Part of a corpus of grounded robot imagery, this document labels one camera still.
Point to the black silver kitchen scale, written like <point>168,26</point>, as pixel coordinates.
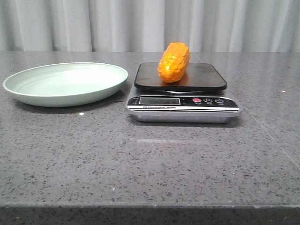
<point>200,96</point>

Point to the yellow corn cob piece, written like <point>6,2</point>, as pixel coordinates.
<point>174,62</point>

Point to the white pleated curtain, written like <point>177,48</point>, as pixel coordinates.
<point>150,25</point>

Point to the pale green plate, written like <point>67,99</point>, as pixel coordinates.
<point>66,84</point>

